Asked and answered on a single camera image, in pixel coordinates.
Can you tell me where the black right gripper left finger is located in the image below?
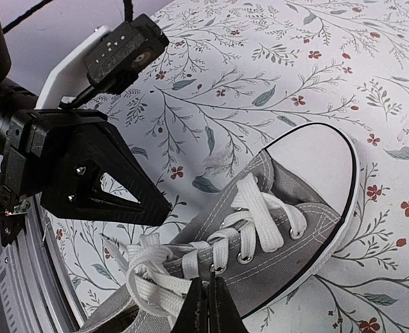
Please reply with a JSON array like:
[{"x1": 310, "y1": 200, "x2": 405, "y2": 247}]
[{"x1": 171, "y1": 277, "x2": 209, "y2": 333}]

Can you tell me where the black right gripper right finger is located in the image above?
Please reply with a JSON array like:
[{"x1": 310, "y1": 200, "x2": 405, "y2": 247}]
[{"x1": 207, "y1": 273, "x2": 247, "y2": 333}]

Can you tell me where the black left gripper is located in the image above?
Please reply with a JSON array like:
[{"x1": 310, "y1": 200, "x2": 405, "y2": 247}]
[{"x1": 0, "y1": 109, "x2": 171, "y2": 226}]

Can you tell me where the white shoelace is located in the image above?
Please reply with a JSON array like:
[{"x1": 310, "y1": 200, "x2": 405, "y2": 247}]
[{"x1": 104, "y1": 174, "x2": 307, "y2": 325}]

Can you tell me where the grey canvas sneaker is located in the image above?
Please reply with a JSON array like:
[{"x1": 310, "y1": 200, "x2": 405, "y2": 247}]
[{"x1": 81, "y1": 122, "x2": 359, "y2": 332}]

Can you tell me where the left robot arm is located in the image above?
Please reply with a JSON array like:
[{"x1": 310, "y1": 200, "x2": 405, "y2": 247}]
[{"x1": 0, "y1": 2, "x2": 171, "y2": 226}]

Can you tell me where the floral table mat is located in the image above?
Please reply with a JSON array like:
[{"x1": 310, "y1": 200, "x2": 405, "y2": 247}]
[{"x1": 48, "y1": 1, "x2": 409, "y2": 332}]

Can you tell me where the aluminium front rail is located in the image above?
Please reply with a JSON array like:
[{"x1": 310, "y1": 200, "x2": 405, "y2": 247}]
[{"x1": 0, "y1": 197, "x2": 87, "y2": 332}]

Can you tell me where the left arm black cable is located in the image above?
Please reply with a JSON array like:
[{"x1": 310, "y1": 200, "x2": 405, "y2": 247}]
[{"x1": 0, "y1": 0, "x2": 136, "y2": 35}]

